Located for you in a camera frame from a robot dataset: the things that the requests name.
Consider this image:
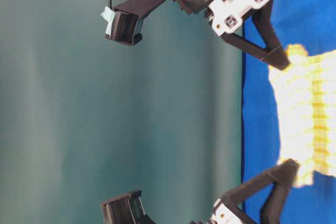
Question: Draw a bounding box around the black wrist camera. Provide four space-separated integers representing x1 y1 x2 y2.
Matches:
101 0 166 46
101 190 155 224

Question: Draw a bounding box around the yellow checkered towel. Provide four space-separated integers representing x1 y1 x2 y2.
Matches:
269 44 335 188

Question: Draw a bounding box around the black near wrist camera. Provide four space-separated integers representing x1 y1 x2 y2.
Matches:
101 190 155 224

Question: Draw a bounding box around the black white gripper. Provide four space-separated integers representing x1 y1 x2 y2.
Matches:
174 0 290 70

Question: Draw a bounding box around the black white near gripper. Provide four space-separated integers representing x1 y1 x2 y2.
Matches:
190 159 299 223

